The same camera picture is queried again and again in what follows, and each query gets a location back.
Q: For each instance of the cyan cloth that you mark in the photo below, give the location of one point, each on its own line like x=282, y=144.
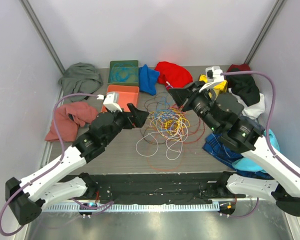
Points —
x=248, y=165

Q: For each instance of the blue plaid cloth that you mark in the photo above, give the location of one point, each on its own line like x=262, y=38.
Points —
x=224, y=155

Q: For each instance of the gold tin box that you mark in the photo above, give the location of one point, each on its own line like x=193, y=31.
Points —
x=221, y=86

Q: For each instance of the orange plastic tray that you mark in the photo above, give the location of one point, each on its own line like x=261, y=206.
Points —
x=126, y=95

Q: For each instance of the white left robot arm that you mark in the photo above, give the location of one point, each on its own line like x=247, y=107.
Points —
x=27, y=197

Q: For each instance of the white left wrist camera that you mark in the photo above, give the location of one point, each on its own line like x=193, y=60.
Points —
x=110, y=101

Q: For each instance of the black cloth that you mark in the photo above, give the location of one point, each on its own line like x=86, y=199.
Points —
x=244, y=86

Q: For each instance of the green plastic tray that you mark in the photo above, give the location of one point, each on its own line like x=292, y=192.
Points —
x=123, y=72

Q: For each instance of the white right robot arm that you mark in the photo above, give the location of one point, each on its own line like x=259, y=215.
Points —
x=222, y=117

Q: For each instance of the white cloth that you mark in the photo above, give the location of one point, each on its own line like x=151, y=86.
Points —
x=254, y=111

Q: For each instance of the salmon pink cloth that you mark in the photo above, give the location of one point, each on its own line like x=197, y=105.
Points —
x=72, y=116

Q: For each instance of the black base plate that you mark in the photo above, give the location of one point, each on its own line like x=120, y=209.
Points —
x=159, y=188

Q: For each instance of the dark red cloth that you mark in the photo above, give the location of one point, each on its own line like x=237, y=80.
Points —
x=238, y=68

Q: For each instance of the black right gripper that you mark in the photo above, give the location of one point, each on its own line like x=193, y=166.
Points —
x=182, y=95

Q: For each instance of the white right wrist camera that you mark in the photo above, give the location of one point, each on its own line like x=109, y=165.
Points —
x=214, y=76

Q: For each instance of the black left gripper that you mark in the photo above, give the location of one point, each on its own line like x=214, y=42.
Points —
x=135, y=118

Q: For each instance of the grey cloth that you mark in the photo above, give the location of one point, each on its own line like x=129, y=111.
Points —
x=81, y=78

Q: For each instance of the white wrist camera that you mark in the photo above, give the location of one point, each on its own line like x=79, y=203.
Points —
x=214, y=76
x=110, y=101

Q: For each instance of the white slotted cable duct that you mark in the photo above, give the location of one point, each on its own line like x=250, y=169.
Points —
x=65, y=207

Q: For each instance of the royal blue cloth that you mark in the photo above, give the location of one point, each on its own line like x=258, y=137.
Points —
x=147, y=80

